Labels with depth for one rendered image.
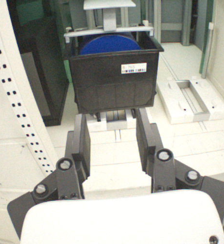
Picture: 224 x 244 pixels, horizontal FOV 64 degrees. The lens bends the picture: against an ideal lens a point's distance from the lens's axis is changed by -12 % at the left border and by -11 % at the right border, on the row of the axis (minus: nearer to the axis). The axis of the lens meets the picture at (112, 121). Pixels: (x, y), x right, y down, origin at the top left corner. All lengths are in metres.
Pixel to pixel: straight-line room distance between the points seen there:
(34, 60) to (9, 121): 0.24
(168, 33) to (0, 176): 1.11
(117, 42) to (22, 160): 0.38
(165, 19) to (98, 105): 0.81
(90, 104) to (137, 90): 0.13
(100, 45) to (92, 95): 0.14
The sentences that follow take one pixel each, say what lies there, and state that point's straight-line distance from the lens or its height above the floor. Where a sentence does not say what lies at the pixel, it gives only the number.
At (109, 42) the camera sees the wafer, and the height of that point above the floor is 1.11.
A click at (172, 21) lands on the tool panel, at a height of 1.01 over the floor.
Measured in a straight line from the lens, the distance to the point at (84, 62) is 0.47.
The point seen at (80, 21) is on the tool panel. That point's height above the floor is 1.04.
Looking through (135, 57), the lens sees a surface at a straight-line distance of 0.47.
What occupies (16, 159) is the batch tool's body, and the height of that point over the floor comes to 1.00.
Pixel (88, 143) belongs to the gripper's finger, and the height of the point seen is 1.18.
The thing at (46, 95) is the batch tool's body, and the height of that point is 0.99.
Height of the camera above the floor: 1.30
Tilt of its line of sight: 42 degrees down
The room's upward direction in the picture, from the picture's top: 6 degrees counter-clockwise
